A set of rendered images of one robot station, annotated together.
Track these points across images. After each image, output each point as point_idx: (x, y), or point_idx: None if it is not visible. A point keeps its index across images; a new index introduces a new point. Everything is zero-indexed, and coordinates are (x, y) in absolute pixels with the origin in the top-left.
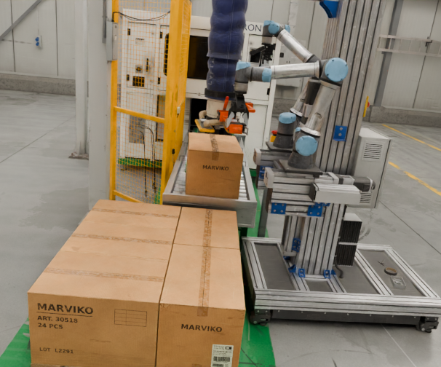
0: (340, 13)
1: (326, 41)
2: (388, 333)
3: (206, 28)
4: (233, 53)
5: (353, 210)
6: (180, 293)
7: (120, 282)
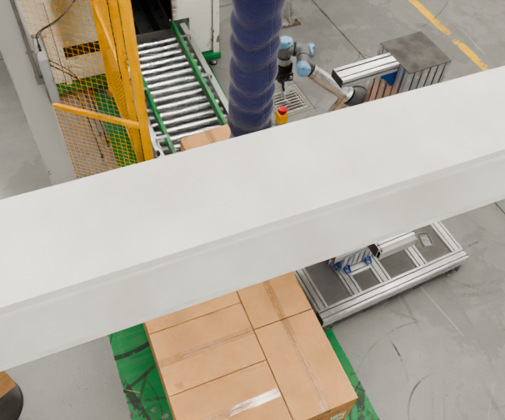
0: (402, 92)
1: (374, 92)
2: (422, 290)
3: None
4: (267, 125)
5: None
6: (302, 404)
7: (250, 414)
